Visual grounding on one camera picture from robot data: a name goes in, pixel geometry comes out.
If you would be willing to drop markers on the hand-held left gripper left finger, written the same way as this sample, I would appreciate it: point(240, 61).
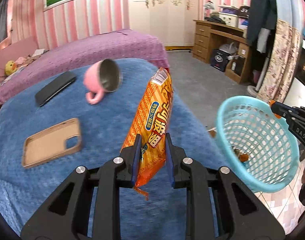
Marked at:
point(135, 160)

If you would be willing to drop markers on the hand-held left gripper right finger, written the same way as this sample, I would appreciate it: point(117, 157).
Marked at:
point(168, 160)

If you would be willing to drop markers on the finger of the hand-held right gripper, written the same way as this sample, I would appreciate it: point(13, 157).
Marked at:
point(281, 110)

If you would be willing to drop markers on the orange snack packet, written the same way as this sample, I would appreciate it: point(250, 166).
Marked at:
point(152, 110)

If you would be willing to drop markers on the turquoise plastic basket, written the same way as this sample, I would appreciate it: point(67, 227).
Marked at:
point(222, 120)

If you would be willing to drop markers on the orange peel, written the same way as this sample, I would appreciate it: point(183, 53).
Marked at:
point(243, 157)

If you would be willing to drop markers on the white fan stand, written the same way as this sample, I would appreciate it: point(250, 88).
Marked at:
point(253, 90)

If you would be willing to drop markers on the blue fleece blanket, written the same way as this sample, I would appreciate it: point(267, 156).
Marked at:
point(105, 122)

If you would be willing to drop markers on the white cabinet with black door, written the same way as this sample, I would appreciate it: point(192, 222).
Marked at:
point(303, 65)

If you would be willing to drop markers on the black bottle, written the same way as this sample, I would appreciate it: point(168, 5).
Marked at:
point(237, 66)

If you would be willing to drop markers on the navy box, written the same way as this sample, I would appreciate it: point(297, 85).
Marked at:
point(218, 60)

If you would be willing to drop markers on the white appliance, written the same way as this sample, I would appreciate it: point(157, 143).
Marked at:
point(228, 48)

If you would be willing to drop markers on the pink cup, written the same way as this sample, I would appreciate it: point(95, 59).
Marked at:
point(92, 80)

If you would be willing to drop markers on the tan phone case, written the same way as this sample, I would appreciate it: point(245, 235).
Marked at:
point(42, 147)

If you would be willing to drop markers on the dark hanging jacket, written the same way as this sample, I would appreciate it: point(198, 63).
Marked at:
point(262, 10)

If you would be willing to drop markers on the white storage box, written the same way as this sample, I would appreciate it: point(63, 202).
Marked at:
point(228, 20)

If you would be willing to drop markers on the black cap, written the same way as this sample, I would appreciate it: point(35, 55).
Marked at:
point(244, 11)

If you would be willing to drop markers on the wooden desk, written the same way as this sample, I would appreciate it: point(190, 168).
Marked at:
point(201, 38)

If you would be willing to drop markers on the pale blue curtain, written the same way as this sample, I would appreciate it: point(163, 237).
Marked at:
point(290, 2)

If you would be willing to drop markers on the black phone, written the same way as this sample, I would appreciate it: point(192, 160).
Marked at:
point(55, 87)

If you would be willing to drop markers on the dark cloth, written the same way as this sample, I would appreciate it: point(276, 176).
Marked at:
point(215, 20)

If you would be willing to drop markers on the purple bag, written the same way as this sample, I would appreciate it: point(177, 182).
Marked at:
point(230, 9)

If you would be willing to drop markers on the bed with purple bedspread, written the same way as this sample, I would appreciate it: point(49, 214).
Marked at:
point(92, 50)

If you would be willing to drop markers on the desk lamp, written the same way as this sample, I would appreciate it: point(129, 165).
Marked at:
point(208, 6)

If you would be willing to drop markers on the white wardrobe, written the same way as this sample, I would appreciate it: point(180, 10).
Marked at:
point(162, 22)

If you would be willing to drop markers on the pink cloth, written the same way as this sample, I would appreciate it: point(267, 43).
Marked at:
point(21, 60)

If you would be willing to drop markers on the yellow duck plush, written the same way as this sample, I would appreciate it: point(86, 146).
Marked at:
point(10, 68)

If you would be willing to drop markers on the pink headboard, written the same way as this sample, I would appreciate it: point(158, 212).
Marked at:
point(12, 52)

